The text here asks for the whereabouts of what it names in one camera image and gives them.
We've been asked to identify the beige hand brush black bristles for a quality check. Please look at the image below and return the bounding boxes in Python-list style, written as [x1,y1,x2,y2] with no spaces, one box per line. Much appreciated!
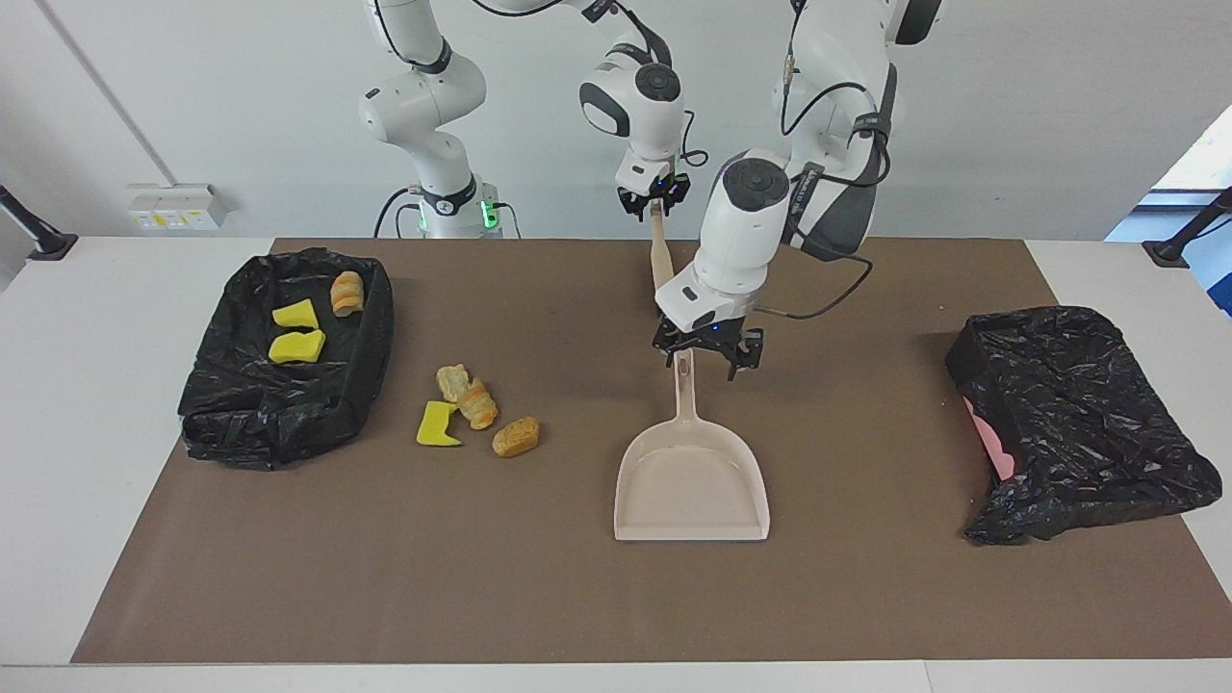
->
[650,197,675,299]

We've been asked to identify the beige plastic dustpan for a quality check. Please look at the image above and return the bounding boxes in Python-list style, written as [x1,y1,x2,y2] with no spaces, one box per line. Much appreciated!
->
[614,348,771,543]

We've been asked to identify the brown bread roll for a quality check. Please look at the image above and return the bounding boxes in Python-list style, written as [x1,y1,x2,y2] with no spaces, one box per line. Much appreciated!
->
[492,416,541,459]

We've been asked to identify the orange croissant pastry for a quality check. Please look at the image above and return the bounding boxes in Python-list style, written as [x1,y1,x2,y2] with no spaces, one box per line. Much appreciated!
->
[458,377,500,431]

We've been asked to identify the yellow sponge with green side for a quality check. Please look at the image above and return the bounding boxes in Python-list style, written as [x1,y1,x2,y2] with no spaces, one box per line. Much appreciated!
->
[416,400,463,449]

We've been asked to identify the pale bread chunk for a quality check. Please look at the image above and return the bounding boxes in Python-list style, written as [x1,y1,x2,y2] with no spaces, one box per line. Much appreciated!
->
[330,270,366,318]

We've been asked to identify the rounded yellow sponge chunk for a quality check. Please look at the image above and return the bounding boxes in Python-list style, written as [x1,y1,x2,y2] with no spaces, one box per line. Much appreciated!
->
[268,329,327,365]

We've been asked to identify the pink plastic bin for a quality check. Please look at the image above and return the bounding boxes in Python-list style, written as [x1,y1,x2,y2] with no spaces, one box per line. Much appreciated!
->
[965,397,1016,482]

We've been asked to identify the right black-lined bin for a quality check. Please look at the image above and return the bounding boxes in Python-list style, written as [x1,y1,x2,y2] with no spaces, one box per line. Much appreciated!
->
[944,305,1223,547]

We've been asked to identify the black-lined bin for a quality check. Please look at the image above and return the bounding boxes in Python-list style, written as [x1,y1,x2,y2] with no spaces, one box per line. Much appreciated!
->
[177,247,396,472]
[944,305,1223,547]

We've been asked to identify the left black-lined bin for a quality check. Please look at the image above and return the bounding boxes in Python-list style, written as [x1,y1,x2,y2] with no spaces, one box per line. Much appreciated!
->
[177,247,396,472]

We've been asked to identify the brown table mat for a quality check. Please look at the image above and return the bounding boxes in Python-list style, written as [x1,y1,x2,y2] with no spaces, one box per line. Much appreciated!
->
[70,238,1232,665]

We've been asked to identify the black clamp stand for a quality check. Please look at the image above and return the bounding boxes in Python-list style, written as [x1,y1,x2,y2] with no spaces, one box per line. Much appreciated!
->
[0,185,78,263]
[1142,186,1232,269]

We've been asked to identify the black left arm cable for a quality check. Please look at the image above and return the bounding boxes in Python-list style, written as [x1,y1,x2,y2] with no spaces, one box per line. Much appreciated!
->
[756,53,891,321]

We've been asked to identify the black base power cable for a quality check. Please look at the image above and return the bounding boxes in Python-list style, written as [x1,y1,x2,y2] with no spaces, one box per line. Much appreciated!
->
[373,188,417,239]

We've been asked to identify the white wall socket box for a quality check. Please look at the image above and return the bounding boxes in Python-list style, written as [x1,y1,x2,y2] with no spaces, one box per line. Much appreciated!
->
[127,183,232,232]

